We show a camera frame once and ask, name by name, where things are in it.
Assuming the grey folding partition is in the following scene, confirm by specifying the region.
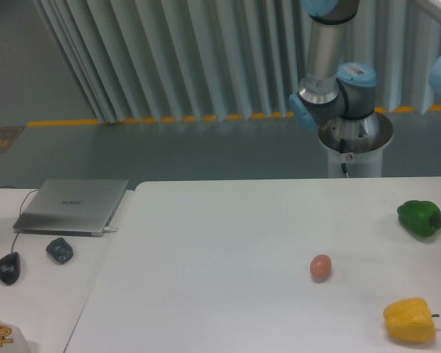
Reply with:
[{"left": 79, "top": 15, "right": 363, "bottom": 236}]
[{"left": 36, "top": 1, "right": 441, "bottom": 124}]

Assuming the yellow bell pepper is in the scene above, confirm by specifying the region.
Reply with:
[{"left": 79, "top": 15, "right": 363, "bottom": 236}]
[{"left": 383, "top": 297, "right": 436, "bottom": 343}]

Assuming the black computer mouse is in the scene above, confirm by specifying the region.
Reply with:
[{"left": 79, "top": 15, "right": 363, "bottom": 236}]
[{"left": 0, "top": 252, "right": 21, "bottom": 285}]

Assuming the dark grey small case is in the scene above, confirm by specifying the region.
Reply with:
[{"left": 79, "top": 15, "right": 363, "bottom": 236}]
[{"left": 46, "top": 238, "right": 74, "bottom": 265}]

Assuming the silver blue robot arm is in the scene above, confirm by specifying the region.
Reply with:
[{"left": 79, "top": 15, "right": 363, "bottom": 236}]
[{"left": 290, "top": 1, "right": 441, "bottom": 126}]

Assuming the white cap orange lettering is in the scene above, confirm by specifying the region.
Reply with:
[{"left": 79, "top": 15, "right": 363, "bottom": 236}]
[{"left": 0, "top": 320, "right": 35, "bottom": 353}]

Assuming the black mouse cable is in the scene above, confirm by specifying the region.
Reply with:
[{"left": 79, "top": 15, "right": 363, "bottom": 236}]
[{"left": 0, "top": 185, "right": 40, "bottom": 254}]

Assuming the brown egg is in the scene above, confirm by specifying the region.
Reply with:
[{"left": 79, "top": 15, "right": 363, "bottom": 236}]
[{"left": 309, "top": 254, "right": 332, "bottom": 282}]

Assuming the silver closed laptop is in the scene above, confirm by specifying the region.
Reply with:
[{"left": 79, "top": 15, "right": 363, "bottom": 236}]
[{"left": 13, "top": 179, "right": 129, "bottom": 237}]

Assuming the green bell pepper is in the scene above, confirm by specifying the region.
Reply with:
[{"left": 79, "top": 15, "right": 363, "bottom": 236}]
[{"left": 397, "top": 200, "right": 441, "bottom": 238}]

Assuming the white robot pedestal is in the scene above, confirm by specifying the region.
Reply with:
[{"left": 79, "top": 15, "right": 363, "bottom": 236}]
[{"left": 318, "top": 112, "right": 393, "bottom": 178}]

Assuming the black pedestal cable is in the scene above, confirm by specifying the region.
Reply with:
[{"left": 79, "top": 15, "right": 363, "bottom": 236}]
[{"left": 338, "top": 138, "right": 351, "bottom": 179}]

